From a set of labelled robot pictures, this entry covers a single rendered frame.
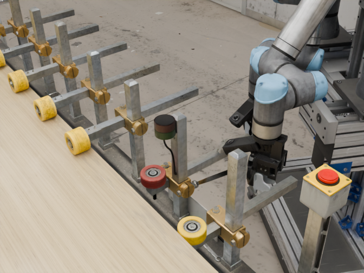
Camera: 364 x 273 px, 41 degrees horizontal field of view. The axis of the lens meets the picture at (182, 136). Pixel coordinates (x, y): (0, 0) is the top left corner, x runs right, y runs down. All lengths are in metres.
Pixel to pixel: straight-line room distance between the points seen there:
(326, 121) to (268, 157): 0.41
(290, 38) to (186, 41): 3.16
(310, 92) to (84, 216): 0.70
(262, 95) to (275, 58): 0.17
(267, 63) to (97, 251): 0.66
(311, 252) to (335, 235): 1.18
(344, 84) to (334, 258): 0.84
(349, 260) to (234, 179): 1.10
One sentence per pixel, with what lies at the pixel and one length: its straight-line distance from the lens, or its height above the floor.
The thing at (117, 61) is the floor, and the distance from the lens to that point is 4.12.
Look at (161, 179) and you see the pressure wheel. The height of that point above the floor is 0.90.
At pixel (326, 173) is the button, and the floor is 1.23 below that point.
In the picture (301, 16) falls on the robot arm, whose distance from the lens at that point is 1.29.
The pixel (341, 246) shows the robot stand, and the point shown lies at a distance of 2.30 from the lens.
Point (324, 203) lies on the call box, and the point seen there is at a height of 1.19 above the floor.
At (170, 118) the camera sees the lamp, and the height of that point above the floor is 1.11.
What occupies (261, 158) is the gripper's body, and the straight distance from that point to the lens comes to 1.25.
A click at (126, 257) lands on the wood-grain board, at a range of 1.28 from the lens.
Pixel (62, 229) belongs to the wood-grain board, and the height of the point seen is 0.90.
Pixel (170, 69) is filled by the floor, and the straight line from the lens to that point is 3.96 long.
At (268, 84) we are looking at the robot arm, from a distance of 1.14.
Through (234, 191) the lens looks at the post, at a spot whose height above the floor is 1.02.
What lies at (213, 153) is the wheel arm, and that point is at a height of 0.86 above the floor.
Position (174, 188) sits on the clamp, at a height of 0.84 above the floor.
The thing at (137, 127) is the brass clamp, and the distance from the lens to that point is 1.60.
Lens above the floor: 1.87
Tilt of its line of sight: 36 degrees down
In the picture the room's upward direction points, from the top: 1 degrees counter-clockwise
